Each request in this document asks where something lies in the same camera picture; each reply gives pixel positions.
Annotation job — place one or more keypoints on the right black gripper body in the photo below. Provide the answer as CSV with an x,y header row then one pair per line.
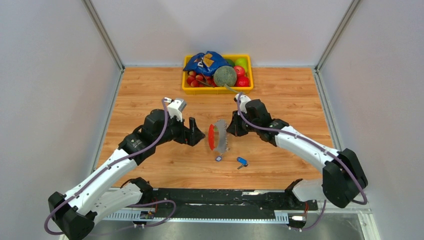
x,y
252,129

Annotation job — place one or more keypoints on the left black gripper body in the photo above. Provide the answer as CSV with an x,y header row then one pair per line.
x,y
175,130

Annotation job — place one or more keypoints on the red handled key ring holder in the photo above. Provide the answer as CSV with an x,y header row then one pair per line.
x,y
217,136

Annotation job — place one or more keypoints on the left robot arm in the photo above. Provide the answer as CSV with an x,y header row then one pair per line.
x,y
77,211

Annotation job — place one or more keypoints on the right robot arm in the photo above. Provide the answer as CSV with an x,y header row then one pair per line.
x,y
343,180

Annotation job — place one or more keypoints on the red tomato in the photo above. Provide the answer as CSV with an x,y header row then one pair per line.
x,y
242,82

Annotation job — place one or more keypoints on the blue tag key on table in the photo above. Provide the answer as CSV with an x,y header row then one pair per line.
x,y
243,162

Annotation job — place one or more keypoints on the red apple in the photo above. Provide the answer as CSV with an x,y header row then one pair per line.
x,y
239,70

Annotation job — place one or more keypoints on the green melon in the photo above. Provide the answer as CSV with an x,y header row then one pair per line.
x,y
225,78

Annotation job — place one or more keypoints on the green apple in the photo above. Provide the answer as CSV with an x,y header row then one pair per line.
x,y
242,62

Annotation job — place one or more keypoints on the bunch of red fruits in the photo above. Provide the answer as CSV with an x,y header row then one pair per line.
x,y
198,80

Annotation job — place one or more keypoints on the blue snack bag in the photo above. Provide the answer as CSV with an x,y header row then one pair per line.
x,y
205,63

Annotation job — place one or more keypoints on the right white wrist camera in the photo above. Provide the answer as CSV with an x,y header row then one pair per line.
x,y
241,100

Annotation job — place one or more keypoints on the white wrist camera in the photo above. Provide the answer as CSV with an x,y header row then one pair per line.
x,y
241,100
175,108

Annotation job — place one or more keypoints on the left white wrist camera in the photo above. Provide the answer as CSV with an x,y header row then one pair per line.
x,y
175,108

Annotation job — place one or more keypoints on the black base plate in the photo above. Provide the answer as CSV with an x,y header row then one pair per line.
x,y
189,203

